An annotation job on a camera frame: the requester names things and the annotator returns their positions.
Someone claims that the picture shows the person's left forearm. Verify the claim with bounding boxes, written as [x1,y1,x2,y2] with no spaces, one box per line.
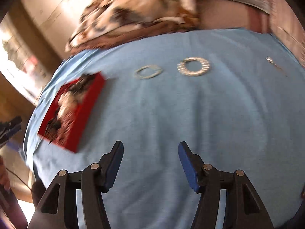
[0,187,28,229]

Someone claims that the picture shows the white dotted scrunchie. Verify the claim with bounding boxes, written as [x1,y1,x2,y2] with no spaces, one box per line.
[58,92,83,111]

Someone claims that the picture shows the thin silver bangle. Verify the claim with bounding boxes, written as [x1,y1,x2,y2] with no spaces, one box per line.
[135,65,164,80]

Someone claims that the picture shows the striped floral pillow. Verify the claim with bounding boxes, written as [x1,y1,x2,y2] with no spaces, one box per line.
[274,26,305,64]

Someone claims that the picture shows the pink bed sheet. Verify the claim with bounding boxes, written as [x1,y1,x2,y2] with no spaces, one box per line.
[198,0,272,34]

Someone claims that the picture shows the person's left hand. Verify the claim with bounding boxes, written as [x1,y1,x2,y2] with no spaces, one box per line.
[0,157,10,189]

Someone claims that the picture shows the floral leaf quilt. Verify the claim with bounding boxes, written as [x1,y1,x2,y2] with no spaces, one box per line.
[65,0,203,54]

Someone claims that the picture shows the red polka dot scrunchie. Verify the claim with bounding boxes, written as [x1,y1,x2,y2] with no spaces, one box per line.
[48,114,83,146]

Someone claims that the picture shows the red box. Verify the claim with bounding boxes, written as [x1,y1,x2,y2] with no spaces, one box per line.
[38,72,106,153]

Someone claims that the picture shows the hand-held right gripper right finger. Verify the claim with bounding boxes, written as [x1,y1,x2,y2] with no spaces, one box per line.
[178,141,274,229]

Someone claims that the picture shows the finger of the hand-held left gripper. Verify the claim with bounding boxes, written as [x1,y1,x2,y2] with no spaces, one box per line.
[0,116,22,148]

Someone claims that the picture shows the black hair claw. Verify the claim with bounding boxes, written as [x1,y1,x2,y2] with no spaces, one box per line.
[70,74,97,93]

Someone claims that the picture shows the wide silver bangle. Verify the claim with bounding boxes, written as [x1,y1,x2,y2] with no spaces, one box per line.
[177,57,210,77]

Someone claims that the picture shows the pearl chain earring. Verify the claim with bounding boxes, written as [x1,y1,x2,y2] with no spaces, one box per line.
[266,57,289,78]

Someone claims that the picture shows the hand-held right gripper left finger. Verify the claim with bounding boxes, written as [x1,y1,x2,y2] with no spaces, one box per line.
[27,140,124,229]

